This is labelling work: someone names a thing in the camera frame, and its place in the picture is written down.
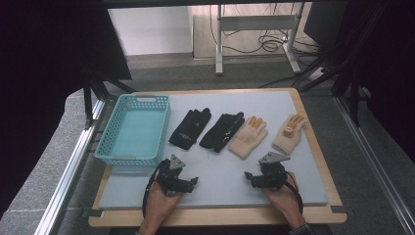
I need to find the white metal desk frame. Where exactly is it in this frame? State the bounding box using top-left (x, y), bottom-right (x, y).
top-left (214, 3), bottom-right (302, 76)

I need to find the black metal stand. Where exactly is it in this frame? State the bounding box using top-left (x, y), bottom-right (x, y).
top-left (298, 48), bottom-right (373, 128)

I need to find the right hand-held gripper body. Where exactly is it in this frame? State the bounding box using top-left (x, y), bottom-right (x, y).
top-left (253, 151), bottom-right (292, 190)

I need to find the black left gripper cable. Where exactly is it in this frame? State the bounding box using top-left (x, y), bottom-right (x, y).
top-left (141, 160), bottom-right (170, 218)

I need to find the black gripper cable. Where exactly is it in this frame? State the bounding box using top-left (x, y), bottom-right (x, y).
top-left (141, 160), bottom-right (170, 218)
top-left (283, 171), bottom-right (304, 214)

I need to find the grey foam mat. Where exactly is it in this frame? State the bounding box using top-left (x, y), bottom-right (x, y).
top-left (97, 90), bottom-right (330, 210)

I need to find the person's right hand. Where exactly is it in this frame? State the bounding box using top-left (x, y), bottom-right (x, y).
top-left (262, 172), bottom-right (306, 229)

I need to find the white panel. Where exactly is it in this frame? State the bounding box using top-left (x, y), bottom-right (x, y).
top-left (107, 6), bottom-right (194, 57)

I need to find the black tripod stand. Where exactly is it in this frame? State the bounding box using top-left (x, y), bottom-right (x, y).
top-left (82, 65), bottom-right (136, 130)

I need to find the tangle of black floor cables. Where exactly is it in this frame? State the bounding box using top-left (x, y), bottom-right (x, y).
top-left (208, 3), bottom-right (322, 57)

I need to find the aluminium rail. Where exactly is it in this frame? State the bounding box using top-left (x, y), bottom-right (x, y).
top-left (33, 99), bottom-right (107, 235)
top-left (334, 96), bottom-right (415, 235)

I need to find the person's left hand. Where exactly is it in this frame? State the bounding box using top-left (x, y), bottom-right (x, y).
top-left (143, 180), bottom-right (184, 226)

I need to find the black glove with triangle mark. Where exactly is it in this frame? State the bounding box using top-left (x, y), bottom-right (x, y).
top-left (168, 108), bottom-right (212, 151)

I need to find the teal plastic basket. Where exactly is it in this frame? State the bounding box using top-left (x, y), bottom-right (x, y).
top-left (94, 93), bottom-right (171, 166)

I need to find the white power strip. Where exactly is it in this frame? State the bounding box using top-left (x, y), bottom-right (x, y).
top-left (307, 67), bottom-right (328, 81)

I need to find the black curtain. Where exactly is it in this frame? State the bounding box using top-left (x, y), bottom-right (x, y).
top-left (0, 0), bottom-right (133, 218)
top-left (342, 0), bottom-right (415, 165)

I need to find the cream glove with orange fingertips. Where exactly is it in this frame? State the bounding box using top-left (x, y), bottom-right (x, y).
top-left (228, 116), bottom-right (269, 161)
top-left (272, 113), bottom-right (307, 156)

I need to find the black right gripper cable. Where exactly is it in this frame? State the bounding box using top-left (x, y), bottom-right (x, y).
top-left (283, 171), bottom-right (304, 214)

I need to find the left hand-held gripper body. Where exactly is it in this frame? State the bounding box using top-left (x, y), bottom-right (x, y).
top-left (156, 154), bottom-right (194, 197)

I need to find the dark monitor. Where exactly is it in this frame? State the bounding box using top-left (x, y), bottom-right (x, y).
top-left (302, 1), bottom-right (347, 50)

